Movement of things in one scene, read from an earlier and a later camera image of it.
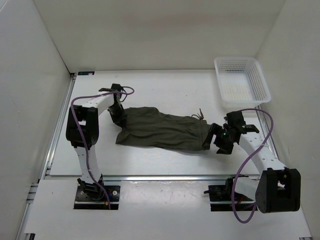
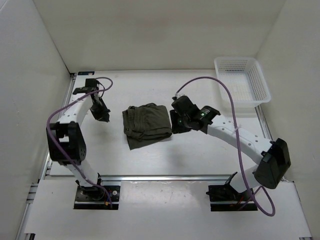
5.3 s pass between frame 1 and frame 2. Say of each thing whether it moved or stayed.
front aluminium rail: stayed
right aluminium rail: stayed
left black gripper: moved
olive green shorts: moved
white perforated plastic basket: stayed
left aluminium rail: stayed
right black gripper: moved
